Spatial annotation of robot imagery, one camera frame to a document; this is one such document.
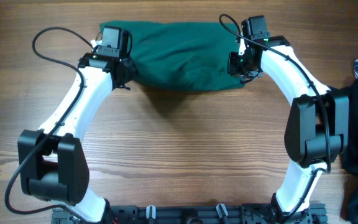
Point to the green cloth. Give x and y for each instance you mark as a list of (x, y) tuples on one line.
[(181, 56)]

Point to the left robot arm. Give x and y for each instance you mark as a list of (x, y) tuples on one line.
[(52, 164)]

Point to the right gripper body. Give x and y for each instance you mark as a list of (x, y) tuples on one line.
[(237, 66)]

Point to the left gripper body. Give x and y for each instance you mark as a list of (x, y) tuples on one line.
[(130, 70)]

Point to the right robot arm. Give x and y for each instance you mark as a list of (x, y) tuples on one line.
[(317, 126)]

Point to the black mounting rail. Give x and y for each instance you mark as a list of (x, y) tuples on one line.
[(245, 213)]

